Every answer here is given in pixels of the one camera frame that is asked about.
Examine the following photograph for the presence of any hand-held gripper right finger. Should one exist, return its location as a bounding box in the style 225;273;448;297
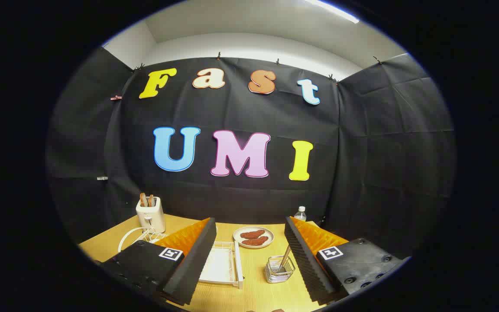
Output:
284;216;406;306

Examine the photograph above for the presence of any wooden spoon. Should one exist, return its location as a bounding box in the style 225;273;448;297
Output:
277;245;292;273

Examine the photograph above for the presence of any white drip tray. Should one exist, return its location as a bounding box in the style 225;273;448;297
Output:
200;247;233;283

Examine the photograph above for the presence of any metal wire basket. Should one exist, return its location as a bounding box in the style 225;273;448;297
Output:
265;255;296;284

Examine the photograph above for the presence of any black backdrop cloth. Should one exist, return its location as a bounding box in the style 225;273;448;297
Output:
46;47;456;260

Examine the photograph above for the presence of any beige plate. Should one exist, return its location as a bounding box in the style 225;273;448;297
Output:
233;226;275;249

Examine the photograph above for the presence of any white wire dish rack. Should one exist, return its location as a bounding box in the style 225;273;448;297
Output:
118;227;244;289

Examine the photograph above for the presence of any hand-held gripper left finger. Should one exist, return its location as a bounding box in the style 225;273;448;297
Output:
100;218;217;306

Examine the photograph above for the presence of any white toaster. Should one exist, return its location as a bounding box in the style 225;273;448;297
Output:
136;196;166;234

